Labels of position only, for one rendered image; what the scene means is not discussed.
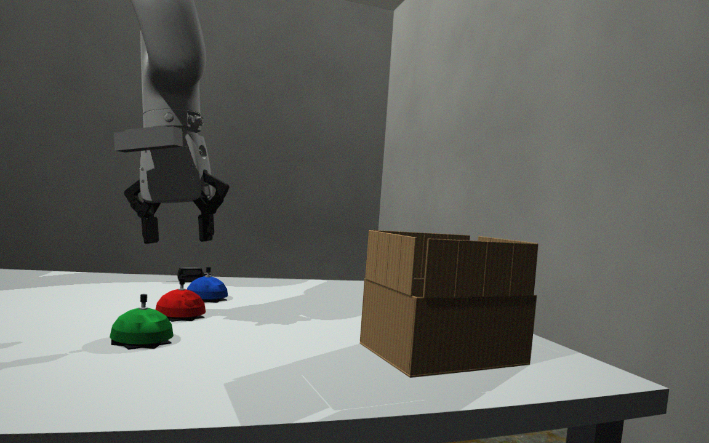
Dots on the blue bell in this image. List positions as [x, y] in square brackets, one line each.
[209, 288]

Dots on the green dome bell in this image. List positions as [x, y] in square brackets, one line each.
[141, 327]

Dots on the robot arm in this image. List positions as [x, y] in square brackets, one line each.
[173, 60]

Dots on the brown cardboard box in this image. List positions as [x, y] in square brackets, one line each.
[474, 309]

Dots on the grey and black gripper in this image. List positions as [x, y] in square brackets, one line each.
[177, 174]

